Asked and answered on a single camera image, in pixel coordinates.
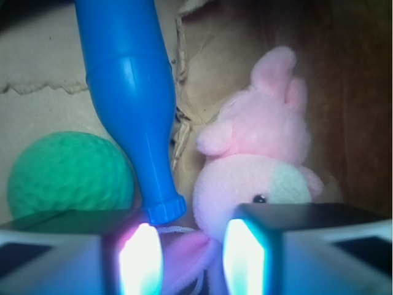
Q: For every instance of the blue plastic bottle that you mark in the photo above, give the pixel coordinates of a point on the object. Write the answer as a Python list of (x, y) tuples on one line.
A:
[(131, 84)]

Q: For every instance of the green textured ball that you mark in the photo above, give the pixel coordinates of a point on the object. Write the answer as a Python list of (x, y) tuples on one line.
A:
[(70, 171)]

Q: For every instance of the brown paper bag bin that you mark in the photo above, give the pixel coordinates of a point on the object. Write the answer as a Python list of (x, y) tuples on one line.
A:
[(343, 48)]

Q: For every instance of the pink plush bunny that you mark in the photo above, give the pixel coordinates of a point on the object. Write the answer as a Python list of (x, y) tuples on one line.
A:
[(254, 153)]

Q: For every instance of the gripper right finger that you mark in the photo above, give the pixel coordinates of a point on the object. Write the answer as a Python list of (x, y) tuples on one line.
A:
[(327, 248)]

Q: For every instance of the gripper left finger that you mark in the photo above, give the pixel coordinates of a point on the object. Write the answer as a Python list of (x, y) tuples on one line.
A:
[(81, 252)]

